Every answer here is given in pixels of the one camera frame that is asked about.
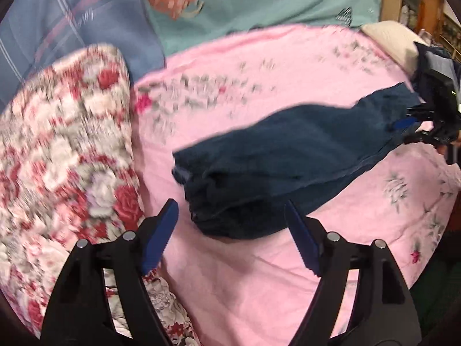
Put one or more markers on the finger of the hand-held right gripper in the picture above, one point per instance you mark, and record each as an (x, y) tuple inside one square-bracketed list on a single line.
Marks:
[(419, 113), (428, 137)]

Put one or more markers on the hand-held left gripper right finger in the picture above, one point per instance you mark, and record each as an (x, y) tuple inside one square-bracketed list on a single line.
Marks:
[(303, 238)]

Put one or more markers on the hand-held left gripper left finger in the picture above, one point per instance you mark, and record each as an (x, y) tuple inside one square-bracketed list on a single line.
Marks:
[(158, 238)]

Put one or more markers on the dark blue pants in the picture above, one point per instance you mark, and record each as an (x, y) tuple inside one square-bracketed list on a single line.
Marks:
[(288, 140)]

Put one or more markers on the person's right hand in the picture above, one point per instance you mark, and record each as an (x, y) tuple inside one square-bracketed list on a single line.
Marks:
[(442, 150)]

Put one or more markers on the cream pillow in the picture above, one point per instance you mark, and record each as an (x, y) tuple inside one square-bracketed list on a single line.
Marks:
[(392, 38)]

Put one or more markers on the pink floral bedsheet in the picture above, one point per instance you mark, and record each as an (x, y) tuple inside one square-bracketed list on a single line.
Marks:
[(252, 277)]

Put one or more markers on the cluttered wooden shelf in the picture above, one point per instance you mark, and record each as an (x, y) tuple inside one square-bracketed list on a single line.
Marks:
[(432, 3)]

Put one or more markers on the red floral quilt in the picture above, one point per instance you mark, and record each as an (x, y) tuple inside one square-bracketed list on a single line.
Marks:
[(65, 133)]

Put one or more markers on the blue plaid pillow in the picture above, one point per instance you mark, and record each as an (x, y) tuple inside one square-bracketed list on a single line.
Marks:
[(72, 18)]

